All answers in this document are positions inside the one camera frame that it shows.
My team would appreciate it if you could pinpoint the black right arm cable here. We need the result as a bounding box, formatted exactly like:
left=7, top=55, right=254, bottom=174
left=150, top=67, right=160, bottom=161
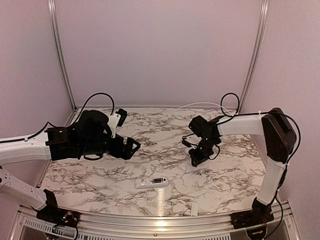
left=219, top=92, right=241, bottom=118

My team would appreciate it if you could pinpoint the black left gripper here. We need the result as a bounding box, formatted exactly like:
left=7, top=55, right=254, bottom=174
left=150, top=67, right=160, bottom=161
left=78, top=133, right=142, bottom=160

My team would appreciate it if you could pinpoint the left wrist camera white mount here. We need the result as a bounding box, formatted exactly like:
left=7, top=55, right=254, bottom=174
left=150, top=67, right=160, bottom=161
left=107, top=108, right=128, bottom=138

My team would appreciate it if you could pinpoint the white remote control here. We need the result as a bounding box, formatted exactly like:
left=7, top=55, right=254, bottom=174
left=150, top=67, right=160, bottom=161
left=134, top=177, right=169, bottom=189

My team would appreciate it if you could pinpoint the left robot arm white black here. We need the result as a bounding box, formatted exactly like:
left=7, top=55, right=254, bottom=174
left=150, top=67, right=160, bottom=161
left=0, top=109, right=141, bottom=223

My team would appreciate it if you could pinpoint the aluminium front rail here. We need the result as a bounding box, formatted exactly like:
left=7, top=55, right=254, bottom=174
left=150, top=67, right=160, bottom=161
left=9, top=201, right=301, bottom=240

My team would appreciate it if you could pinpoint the white battery cover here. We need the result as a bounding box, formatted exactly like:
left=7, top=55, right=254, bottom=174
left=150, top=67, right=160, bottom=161
left=190, top=203, right=199, bottom=217

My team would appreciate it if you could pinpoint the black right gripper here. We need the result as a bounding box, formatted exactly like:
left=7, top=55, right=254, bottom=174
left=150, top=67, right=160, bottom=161
left=188, top=136, right=219, bottom=166

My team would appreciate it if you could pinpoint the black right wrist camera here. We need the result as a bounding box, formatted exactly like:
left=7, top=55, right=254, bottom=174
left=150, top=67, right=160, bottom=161
left=188, top=115, right=208, bottom=137

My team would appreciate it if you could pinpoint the white zip tie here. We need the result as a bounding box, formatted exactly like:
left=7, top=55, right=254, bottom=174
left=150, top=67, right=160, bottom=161
left=178, top=102, right=237, bottom=117

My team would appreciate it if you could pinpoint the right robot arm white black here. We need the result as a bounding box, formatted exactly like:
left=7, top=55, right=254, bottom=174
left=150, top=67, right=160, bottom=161
left=188, top=107, right=299, bottom=224

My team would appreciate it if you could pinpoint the aluminium frame post left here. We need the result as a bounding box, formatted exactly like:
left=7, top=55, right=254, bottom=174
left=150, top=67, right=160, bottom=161
left=48, top=0, right=77, bottom=111

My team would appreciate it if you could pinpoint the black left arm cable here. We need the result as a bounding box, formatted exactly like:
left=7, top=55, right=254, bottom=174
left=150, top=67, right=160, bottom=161
left=24, top=92, right=115, bottom=141

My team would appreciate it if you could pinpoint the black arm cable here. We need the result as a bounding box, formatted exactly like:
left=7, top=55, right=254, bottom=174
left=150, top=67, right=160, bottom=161
left=219, top=92, right=241, bottom=118
left=24, top=92, right=115, bottom=141

